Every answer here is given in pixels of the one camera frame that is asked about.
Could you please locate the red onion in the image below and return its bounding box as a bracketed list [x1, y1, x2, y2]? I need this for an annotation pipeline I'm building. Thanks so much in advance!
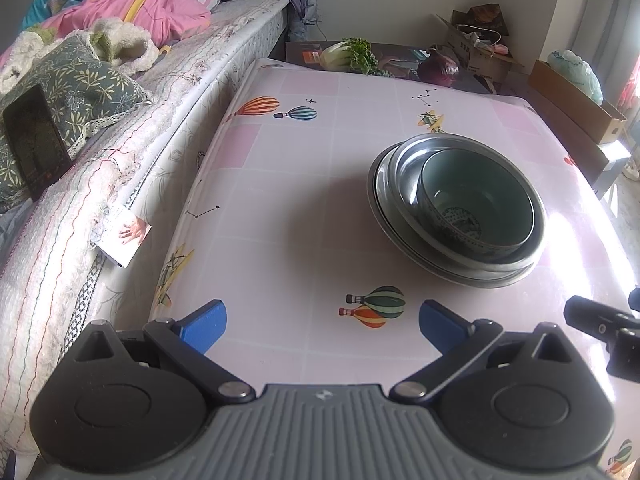
[417, 47, 461, 87]

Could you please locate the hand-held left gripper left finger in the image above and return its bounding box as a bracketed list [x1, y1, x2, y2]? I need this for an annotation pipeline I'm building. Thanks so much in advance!
[65, 300, 256, 405]

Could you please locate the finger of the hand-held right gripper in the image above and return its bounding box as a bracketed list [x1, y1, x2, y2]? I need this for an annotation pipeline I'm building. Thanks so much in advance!
[564, 295, 626, 347]

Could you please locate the green floral pillow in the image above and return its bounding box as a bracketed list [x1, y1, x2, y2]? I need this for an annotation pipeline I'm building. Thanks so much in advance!
[0, 35, 152, 213]

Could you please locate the dark printed appliance box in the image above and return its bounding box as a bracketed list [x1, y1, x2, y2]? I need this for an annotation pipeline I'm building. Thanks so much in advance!
[285, 40, 501, 96]

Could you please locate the napa cabbage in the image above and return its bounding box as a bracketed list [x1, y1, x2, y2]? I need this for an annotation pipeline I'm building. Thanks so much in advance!
[319, 37, 382, 76]

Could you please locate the green ceramic bowl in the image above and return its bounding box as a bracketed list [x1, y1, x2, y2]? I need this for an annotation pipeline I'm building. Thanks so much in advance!
[419, 149, 536, 261]

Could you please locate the white fleece cloth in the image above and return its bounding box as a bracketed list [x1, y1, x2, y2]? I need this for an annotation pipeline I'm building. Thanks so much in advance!
[0, 17, 162, 96]

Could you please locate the open cardboard box with clutter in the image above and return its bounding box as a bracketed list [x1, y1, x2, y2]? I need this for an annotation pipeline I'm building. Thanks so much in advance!
[434, 4, 526, 83]

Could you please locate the long open cardboard box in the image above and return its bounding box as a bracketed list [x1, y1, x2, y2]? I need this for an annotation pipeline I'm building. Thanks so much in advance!
[529, 59, 628, 145]

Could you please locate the deep stainless steel plate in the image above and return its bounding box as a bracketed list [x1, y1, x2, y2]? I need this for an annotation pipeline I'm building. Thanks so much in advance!
[372, 136, 545, 277]

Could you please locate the black phone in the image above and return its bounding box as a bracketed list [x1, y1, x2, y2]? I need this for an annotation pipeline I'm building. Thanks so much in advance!
[2, 85, 74, 202]

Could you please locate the large flat cardboard box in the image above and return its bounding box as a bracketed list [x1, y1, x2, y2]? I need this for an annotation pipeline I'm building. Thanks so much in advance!
[517, 85, 612, 183]

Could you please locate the pink blanket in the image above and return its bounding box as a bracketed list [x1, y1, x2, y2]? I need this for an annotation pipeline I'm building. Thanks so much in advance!
[42, 0, 222, 50]

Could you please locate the pale green plastic bag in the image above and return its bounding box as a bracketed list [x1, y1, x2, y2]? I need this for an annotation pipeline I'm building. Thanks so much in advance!
[547, 50, 604, 103]

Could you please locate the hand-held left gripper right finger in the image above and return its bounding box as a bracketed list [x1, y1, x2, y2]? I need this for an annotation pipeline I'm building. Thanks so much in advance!
[390, 300, 578, 405]

